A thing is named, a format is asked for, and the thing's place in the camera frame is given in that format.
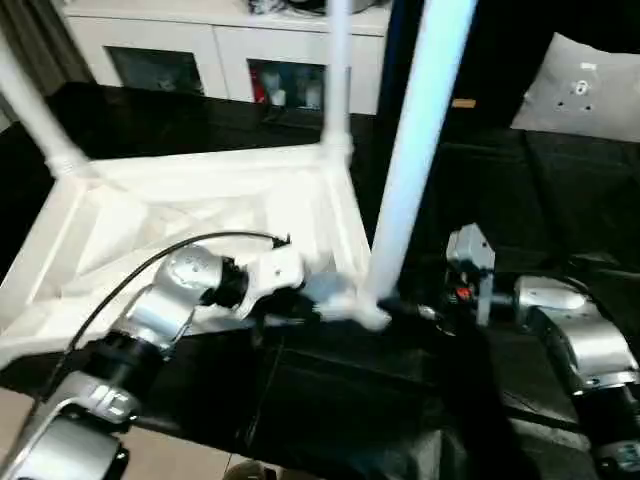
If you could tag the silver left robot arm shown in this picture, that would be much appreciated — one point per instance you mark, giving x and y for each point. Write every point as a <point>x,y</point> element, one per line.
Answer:
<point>160,305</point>

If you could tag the dark left robot foot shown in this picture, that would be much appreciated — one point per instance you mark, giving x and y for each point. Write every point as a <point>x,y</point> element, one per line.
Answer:
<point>250,471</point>

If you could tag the black tangled clutter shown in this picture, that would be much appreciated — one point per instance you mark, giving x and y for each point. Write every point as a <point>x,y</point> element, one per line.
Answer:
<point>262,5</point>

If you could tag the white plastic table top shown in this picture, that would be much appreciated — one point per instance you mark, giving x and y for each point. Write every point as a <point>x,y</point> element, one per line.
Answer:
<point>175,200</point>

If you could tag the white plastic bottle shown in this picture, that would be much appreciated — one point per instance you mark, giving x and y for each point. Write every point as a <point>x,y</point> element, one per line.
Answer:
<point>279,97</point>

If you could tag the red bottle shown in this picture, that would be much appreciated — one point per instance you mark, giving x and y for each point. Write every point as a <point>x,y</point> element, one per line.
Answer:
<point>256,87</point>

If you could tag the white glass-door cabinet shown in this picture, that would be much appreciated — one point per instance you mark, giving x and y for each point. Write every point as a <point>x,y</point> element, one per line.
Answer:
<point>215,37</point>

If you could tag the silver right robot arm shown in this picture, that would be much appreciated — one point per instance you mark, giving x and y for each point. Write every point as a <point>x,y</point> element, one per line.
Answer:
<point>595,345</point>

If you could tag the grey rounded device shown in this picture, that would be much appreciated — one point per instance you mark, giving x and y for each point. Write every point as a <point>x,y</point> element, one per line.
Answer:
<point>310,3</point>

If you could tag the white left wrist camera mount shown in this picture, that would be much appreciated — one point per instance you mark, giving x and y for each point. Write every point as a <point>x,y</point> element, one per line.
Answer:
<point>277,272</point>

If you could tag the small gold label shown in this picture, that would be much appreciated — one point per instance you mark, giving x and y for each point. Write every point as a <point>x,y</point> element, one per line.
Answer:
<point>463,103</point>

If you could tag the white plastic table leg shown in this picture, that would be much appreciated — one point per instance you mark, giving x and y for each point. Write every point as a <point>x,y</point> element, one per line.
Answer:
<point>337,75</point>
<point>35,105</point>
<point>415,150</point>

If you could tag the white curved plastic panel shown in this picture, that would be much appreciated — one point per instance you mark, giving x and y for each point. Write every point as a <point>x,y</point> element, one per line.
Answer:
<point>580,90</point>

